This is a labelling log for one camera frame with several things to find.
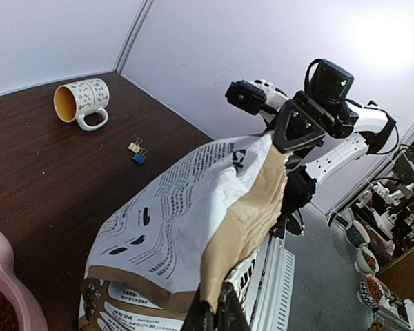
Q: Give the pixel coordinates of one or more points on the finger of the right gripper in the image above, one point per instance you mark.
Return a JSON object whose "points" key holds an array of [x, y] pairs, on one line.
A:
{"points": [[295, 130]]}

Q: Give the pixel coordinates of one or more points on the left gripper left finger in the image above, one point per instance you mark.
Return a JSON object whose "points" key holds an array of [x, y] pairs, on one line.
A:
{"points": [[200, 317]]}

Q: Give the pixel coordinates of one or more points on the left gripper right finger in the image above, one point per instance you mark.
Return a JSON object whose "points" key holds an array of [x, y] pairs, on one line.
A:
{"points": [[230, 316]]}

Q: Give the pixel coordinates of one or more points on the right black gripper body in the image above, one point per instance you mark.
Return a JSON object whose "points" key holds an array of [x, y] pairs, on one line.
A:
{"points": [[337, 121]]}

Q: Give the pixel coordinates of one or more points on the dog food bag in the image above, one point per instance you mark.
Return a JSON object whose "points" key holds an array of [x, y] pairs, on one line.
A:
{"points": [[181, 235]]}

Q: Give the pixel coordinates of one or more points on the blue binder clip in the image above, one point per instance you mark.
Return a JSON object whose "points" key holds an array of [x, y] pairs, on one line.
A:
{"points": [[140, 157]]}

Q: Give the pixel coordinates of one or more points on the yellow binder clip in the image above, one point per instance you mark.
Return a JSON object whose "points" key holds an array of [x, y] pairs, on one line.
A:
{"points": [[135, 147]]}

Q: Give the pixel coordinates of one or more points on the pink double pet bowl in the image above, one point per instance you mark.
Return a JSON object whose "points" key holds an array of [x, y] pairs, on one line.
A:
{"points": [[29, 313]]}

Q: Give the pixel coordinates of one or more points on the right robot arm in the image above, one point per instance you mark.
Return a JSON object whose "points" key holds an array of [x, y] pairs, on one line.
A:
{"points": [[329, 84]]}

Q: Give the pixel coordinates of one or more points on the kibble bowl one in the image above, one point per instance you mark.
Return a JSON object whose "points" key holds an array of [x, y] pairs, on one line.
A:
{"points": [[357, 235]]}

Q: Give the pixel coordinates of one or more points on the kibble bowl two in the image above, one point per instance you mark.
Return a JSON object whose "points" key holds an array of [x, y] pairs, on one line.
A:
{"points": [[365, 261]]}

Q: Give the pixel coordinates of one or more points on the kibble bowl three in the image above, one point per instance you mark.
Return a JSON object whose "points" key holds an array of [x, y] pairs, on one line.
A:
{"points": [[371, 292]]}

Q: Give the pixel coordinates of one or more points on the kibble bowl four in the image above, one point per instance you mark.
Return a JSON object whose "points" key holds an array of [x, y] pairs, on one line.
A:
{"points": [[377, 326]]}

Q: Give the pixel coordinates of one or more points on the patterned ceramic mug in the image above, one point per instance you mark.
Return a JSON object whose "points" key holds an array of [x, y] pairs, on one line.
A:
{"points": [[78, 100]]}

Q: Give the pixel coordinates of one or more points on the front aluminium rail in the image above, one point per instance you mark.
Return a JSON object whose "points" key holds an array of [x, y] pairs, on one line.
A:
{"points": [[270, 290]]}

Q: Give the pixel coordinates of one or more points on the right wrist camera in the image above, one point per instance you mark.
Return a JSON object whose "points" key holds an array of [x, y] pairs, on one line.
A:
{"points": [[258, 97]]}

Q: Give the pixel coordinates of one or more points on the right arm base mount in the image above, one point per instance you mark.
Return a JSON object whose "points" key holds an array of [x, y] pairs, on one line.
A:
{"points": [[298, 192]]}

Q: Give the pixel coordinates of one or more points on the right aluminium frame post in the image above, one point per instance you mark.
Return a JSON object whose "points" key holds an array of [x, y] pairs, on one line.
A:
{"points": [[132, 34]]}

